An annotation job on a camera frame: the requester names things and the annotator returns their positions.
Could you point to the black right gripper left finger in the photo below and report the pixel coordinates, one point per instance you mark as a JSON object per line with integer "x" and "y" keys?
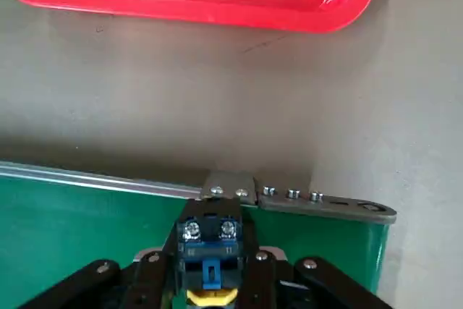
{"x": 108, "y": 283}

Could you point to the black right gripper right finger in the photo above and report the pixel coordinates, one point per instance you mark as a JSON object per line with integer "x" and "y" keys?
{"x": 318, "y": 276}

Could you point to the green conveyor belt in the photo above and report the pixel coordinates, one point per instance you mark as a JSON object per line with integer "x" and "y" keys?
{"x": 72, "y": 222}

